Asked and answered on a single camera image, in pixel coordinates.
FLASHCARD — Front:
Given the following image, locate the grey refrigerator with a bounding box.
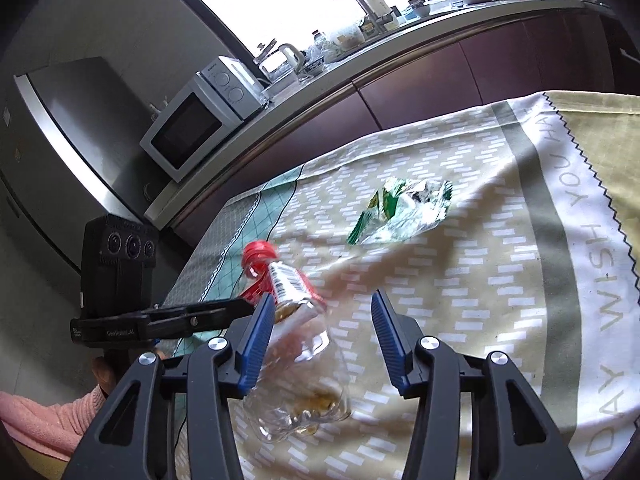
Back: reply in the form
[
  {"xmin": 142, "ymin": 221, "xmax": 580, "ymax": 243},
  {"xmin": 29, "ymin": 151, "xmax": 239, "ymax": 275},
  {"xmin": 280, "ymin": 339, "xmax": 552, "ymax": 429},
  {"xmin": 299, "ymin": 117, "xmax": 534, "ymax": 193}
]
[{"xmin": 0, "ymin": 56, "xmax": 170, "ymax": 311}]

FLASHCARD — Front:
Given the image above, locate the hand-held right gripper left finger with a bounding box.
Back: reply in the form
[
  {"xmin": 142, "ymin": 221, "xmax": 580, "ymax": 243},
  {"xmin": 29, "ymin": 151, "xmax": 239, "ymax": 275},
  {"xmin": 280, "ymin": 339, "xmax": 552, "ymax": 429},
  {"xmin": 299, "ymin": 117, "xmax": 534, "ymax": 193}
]
[{"xmin": 59, "ymin": 292, "xmax": 278, "ymax": 480}]

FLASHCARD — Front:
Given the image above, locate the white microwave oven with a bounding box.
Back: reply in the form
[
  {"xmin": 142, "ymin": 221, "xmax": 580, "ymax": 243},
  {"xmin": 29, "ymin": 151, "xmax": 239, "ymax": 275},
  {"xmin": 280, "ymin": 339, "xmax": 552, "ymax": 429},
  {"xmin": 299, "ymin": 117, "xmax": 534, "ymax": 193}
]
[{"xmin": 138, "ymin": 55, "xmax": 267, "ymax": 185}]

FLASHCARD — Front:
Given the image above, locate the kitchen window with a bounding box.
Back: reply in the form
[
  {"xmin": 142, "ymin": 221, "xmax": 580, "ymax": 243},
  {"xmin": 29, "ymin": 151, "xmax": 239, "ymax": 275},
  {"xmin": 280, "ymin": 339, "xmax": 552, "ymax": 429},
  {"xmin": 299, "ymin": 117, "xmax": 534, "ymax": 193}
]
[{"xmin": 159, "ymin": 0, "xmax": 467, "ymax": 63}]

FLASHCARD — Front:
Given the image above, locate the patterned tablecloth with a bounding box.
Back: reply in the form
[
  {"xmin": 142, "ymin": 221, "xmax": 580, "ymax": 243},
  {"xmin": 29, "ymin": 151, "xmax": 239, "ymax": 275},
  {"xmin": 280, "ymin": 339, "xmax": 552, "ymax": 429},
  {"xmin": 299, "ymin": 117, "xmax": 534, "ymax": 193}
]
[{"xmin": 160, "ymin": 89, "xmax": 640, "ymax": 480}]

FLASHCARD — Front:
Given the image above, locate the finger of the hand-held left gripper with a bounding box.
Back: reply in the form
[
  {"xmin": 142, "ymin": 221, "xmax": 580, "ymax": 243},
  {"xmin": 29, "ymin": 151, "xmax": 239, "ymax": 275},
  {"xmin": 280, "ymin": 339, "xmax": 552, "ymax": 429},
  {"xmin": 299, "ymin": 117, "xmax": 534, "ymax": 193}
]
[{"xmin": 144, "ymin": 296, "xmax": 258, "ymax": 341}]

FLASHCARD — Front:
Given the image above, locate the clear plastic bottle red cap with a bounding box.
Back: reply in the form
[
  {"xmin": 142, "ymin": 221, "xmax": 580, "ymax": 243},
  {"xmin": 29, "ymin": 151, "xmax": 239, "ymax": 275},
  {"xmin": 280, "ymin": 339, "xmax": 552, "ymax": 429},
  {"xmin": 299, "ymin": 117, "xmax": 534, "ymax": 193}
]
[{"xmin": 239, "ymin": 239, "xmax": 354, "ymax": 444}]

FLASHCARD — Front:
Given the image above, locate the person's left hand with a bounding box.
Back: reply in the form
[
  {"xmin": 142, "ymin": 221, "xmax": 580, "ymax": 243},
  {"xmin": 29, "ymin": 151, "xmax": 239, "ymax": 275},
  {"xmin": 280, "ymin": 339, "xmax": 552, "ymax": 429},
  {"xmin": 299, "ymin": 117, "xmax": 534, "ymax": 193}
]
[{"xmin": 91, "ymin": 354, "xmax": 122, "ymax": 401}]

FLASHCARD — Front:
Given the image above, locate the grey kitchen countertop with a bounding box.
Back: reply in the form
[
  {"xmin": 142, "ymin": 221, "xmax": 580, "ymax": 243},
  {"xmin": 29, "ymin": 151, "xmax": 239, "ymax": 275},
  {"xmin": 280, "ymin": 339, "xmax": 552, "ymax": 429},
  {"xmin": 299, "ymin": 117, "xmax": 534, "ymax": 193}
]
[{"xmin": 143, "ymin": 0, "xmax": 617, "ymax": 222}]

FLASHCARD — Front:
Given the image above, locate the person's left forearm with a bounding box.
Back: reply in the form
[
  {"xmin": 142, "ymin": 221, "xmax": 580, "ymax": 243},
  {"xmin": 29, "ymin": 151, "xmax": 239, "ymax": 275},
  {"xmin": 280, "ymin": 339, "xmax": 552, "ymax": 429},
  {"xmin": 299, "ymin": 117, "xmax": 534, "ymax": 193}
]
[{"xmin": 0, "ymin": 384, "xmax": 110, "ymax": 462}]

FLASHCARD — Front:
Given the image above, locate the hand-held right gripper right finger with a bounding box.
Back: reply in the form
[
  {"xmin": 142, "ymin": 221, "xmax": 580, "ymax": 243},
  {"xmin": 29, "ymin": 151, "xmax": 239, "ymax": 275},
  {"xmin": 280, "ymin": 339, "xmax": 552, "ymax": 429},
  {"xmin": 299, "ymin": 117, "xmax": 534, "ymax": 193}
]
[{"xmin": 370, "ymin": 287, "xmax": 587, "ymax": 480}]

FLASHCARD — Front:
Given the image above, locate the glass kettle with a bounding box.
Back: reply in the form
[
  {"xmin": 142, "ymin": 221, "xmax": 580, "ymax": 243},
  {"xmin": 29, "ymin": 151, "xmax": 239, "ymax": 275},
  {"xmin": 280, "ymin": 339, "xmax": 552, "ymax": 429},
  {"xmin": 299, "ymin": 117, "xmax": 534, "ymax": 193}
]
[{"xmin": 253, "ymin": 41, "xmax": 307, "ymax": 84}]

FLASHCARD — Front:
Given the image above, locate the green snack bag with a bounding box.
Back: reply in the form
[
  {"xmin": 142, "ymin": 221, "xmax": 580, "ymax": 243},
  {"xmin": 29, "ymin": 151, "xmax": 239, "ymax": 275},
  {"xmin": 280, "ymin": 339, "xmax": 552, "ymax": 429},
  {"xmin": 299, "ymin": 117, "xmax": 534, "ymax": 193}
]
[{"xmin": 346, "ymin": 176, "xmax": 455, "ymax": 247}]

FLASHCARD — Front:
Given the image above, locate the maroon base cabinet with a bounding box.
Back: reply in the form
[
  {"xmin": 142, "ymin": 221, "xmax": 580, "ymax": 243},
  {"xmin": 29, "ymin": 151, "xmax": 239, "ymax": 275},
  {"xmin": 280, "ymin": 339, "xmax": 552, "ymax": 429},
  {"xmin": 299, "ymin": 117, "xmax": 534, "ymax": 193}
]
[{"xmin": 172, "ymin": 6, "xmax": 627, "ymax": 247}]

